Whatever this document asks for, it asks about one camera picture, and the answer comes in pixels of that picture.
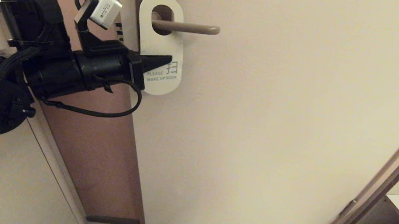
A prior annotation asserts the metal frame hinge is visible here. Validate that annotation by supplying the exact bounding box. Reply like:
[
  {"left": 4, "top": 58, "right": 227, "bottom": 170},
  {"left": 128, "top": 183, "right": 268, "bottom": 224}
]
[{"left": 339, "top": 198, "right": 358, "bottom": 219}]

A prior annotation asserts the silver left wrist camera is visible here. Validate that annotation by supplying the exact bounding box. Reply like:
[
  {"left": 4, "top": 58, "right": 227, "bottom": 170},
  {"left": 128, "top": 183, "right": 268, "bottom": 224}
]
[{"left": 88, "top": 0, "right": 124, "bottom": 31}]

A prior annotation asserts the beige lever door handle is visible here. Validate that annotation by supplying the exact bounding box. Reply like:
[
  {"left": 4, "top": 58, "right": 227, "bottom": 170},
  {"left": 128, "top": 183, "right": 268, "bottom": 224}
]
[{"left": 150, "top": 11, "right": 222, "bottom": 39}]

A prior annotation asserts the dark brown baseboard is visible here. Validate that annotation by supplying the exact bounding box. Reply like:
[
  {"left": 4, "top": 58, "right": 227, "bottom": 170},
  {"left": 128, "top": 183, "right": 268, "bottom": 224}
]
[{"left": 85, "top": 213, "right": 145, "bottom": 224}]

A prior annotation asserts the brown wardrobe door frame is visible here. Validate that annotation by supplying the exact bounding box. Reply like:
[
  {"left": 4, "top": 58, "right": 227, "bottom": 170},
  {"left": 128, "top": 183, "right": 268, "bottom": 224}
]
[{"left": 325, "top": 78, "right": 399, "bottom": 224}]

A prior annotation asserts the cream room door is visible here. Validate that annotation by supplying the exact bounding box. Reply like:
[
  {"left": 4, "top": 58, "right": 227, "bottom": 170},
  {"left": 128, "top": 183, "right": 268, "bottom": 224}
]
[{"left": 75, "top": 0, "right": 399, "bottom": 224}]

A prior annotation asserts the beige closet panel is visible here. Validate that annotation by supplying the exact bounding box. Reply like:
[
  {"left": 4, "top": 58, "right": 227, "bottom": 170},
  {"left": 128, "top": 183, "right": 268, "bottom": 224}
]
[{"left": 0, "top": 0, "right": 118, "bottom": 224}]

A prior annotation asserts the blue and white door hanger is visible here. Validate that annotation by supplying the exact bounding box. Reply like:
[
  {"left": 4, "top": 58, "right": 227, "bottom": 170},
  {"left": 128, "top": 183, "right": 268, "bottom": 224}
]
[{"left": 129, "top": 0, "right": 192, "bottom": 98}]

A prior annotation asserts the braided left arm cable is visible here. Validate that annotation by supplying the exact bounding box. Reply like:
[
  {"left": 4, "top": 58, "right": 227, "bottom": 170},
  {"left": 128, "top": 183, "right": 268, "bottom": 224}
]
[{"left": 38, "top": 68, "right": 145, "bottom": 122}]

